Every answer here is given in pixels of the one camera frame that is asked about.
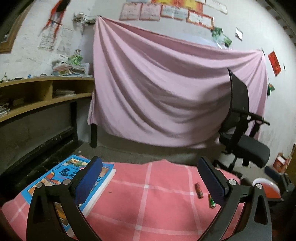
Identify red tassel wall ornament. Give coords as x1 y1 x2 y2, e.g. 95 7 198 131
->
39 0 71 43

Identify stack of books on shelf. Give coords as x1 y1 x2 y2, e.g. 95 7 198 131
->
51 55 92 77

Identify black office chair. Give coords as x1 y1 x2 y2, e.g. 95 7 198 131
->
213 69 270 179

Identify white bin with red liner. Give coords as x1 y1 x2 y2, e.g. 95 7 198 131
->
252 178 281 199

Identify orange red battery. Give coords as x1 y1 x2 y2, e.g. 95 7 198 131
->
194 183 204 199

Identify green gold battery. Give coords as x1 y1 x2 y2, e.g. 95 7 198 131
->
208 194 216 209

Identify pink checked tablecloth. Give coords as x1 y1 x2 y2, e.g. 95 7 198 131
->
1 155 246 241

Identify row of wall certificates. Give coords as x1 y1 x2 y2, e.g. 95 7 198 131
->
119 0 228 30

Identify red paper on wall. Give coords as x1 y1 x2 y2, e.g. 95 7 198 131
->
268 51 281 77

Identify small red white box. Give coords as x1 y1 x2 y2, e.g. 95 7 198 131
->
273 153 291 174

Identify pink hanging sheet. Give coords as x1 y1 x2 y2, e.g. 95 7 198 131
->
88 17 268 149

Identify blue illustrated book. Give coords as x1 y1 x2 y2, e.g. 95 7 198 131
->
21 155 116 240

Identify green photos on wall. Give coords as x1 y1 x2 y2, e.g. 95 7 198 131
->
211 27 232 49

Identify green candy jar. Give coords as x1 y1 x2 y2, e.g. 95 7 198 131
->
68 49 83 66

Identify wooden wall shelf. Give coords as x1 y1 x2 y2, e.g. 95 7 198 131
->
1 76 94 123

